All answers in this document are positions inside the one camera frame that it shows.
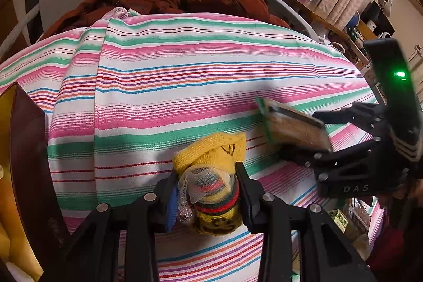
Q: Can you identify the black camera with green light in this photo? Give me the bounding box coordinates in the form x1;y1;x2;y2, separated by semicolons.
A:
364;38;422;162

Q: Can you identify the yellow sock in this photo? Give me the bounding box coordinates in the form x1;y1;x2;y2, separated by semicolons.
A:
173;132;247;235

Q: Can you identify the gold tray with brown rim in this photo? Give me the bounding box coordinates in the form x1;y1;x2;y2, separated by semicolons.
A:
1;82;70;281

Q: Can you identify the green cracker packet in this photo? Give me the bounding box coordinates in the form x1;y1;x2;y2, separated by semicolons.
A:
256;97;333;152

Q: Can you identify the dark red blanket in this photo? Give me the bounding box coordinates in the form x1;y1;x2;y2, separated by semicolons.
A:
41;0;290;39

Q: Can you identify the striped pink green bedsheet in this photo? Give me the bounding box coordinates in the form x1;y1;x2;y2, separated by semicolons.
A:
0;6;386;282

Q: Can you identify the wooden desk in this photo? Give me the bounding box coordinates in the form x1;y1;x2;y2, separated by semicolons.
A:
265;0;370;69

